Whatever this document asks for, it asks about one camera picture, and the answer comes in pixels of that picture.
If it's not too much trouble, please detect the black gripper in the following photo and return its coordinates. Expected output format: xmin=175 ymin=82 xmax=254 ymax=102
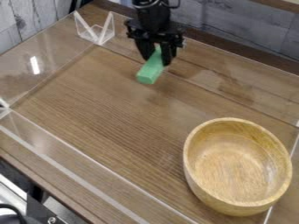
xmin=126 ymin=3 xmax=183 ymax=67

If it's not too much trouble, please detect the green rectangular block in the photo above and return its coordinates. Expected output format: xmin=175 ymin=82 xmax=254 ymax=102
xmin=137 ymin=47 xmax=165 ymax=85

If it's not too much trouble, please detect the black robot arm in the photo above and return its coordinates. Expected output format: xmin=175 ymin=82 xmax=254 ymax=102
xmin=125 ymin=0 xmax=185 ymax=67

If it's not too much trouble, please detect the round wooden bowl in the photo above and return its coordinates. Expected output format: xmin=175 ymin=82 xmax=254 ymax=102
xmin=182 ymin=117 xmax=294 ymax=216

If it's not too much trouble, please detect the clear acrylic corner bracket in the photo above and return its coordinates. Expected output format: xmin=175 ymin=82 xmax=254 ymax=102
xmin=74 ymin=11 xmax=117 ymax=46

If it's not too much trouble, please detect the clear acrylic enclosure wall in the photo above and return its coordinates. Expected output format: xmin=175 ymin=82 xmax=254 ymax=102
xmin=0 ymin=17 xmax=299 ymax=224

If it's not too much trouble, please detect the black metal clamp bracket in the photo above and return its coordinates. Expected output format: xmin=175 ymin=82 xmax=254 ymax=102
xmin=26 ymin=194 xmax=60 ymax=224

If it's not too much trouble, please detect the black cable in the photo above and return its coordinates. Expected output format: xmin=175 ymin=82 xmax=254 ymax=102
xmin=0 ymin=203 xmax=24 ymax=224

